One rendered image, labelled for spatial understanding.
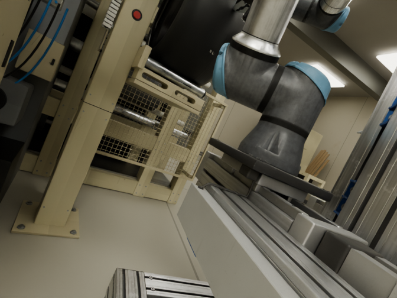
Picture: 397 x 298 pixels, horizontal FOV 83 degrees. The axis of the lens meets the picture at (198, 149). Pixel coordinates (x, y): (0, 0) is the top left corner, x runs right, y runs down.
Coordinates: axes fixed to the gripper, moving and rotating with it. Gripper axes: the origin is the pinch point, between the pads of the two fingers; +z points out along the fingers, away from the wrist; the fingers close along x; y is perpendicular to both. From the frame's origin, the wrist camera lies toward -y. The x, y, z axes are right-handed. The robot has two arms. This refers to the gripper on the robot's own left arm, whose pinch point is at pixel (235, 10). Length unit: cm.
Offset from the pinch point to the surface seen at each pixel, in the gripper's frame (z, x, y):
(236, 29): 1.2, -4.4, -5.7
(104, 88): 27, 33, -50
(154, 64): 17.8, 18.9, -32.3
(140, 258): 17, -9, -123
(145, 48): 13.8, 25.6, -29.6
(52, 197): 34, 36, -106
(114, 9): 27, 41, -17
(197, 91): 18.2, -6.4, -33.6
